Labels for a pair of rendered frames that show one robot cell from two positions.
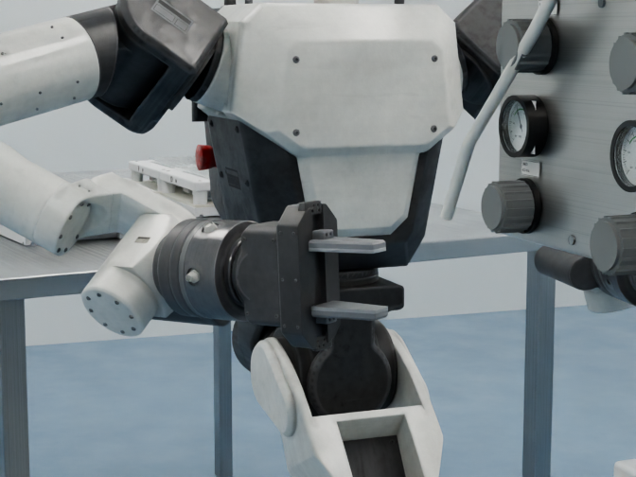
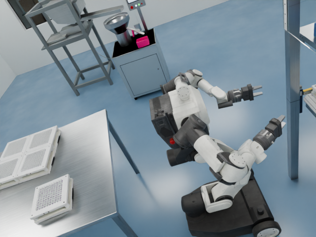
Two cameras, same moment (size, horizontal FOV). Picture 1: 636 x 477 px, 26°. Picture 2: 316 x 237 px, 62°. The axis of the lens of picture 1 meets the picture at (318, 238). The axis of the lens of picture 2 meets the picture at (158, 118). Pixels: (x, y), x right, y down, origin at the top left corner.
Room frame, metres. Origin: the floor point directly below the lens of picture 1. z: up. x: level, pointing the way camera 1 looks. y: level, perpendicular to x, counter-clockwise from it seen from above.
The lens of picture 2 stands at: (1.14, 1.08, 2.13)
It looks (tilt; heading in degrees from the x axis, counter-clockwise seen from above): 38 degrees down; 301
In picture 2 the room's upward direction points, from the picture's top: 24 degrees counter-clockwise
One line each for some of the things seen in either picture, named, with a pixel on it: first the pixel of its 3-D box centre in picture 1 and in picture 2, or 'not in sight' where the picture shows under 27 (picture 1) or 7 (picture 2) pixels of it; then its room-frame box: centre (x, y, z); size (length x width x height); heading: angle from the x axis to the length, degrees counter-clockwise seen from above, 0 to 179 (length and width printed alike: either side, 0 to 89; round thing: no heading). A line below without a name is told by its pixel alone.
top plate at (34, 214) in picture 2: not in sight; (50, 195); (2.49, 0.45, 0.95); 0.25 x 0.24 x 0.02; 119
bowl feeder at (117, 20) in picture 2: not in sight; (125, 29); (2.95, -2.09, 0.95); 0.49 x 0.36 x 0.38; 19
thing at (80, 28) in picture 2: not in sight; (90, 45); (3.78, -2.30, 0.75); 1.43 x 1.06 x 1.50; 19
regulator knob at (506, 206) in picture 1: (509, 197); not in sight; (0.83, -0.12, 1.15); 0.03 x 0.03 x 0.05; 21
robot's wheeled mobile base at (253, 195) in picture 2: not in sight; (222, 201); (1.57, -0.03, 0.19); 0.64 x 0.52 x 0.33; 21
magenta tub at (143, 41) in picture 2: not in sight; (142, 42); (2.68, -1.92, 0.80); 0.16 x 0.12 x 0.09; 19
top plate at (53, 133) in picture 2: not in sight; (42, 139); (2.95, -0.05, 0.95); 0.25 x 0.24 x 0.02; 113
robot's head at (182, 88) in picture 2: not in sight; (182, 88); (1.59, -0.02, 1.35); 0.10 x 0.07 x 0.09; 111
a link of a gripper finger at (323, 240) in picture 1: (348, 240); (280, 118); (1.12, -0.02, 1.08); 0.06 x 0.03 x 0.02; 53
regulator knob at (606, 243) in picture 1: (624, 236); not in sight; (0.72, -0.16, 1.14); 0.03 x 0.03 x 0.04; 21
